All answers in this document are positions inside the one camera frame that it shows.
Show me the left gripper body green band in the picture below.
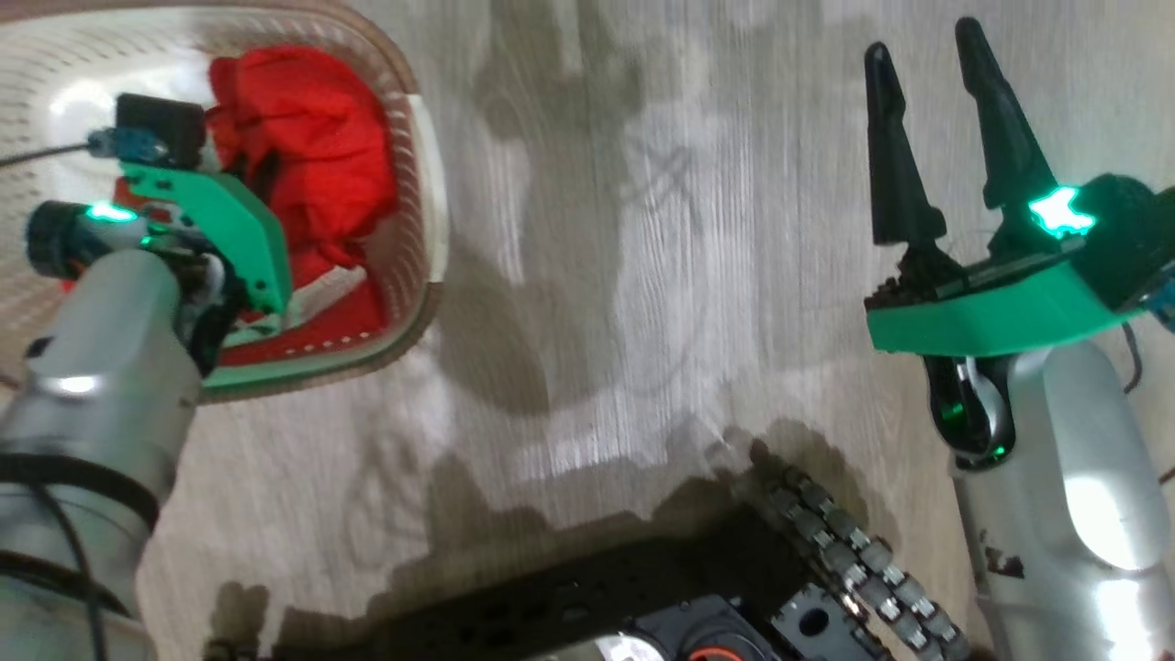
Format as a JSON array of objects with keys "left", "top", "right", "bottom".
[{"left": 115, "top": 161, "right": 295, "bottom": 318}]

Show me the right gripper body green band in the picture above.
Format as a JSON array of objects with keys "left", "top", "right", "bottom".
[{"left": 865, "top": 241, "right": 1144, "bottom": 357}]

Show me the black grey cable drag chain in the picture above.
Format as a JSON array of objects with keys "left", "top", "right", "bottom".
[{"left": 751, "top": 464, "right": 974, "bottom": 661}]

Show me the blue plug with black cable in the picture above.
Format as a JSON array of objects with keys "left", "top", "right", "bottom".
[{"left": 0, "top": 127, "right": 171, "bottom": 172}]

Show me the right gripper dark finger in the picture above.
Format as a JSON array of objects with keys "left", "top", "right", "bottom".
[
  {"left": 863, "top": 41, "right": 948, "bottom": 247},
  {"left": 955, "top": 17, "right": 1058, "bottom": 256}
]

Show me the cream perforated laundry basket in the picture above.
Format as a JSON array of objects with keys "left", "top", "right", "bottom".
[{"left": 0, "top": 0, "right": 451, "bottom": 405}]

